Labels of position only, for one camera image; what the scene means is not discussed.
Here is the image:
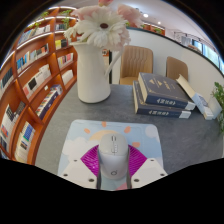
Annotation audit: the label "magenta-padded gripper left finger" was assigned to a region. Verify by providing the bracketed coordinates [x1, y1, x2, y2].
[59, 143, 101, 190]

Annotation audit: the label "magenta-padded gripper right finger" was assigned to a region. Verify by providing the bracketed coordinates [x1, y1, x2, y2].
[128, 143, 169, 190]

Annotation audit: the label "white computer mouse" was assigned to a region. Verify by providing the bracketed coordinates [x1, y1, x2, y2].
[97, 133, 130, 180]

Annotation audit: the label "pastel printed mouse pad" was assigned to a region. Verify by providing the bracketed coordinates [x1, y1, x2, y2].
[57, 119, 164, 191]

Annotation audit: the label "dark navy hardcover book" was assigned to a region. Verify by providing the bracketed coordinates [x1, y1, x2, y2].
[132, 80, 192, 119]
[137, 72, 197, 111]

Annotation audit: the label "thick white book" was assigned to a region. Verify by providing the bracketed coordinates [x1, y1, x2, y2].
[175, 73, 215, 121]

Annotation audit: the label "white pitcher vase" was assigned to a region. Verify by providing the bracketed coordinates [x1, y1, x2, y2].
[70, 41, 123, 104]

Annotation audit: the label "green plant in white pot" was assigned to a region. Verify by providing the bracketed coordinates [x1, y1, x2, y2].
[211, 81, 224, 134]

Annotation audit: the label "orange wooden bookshelf unit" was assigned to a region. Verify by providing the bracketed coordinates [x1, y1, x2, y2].
[0, 6, 79, 166]

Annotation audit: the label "tan upholstered chair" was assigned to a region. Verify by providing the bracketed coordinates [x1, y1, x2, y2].
[165, 55, 189, 82]
[119, 45, 154, 86]

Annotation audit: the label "white and pink flowers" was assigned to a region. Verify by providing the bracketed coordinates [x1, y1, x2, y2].
[63, 0, 143, 51]

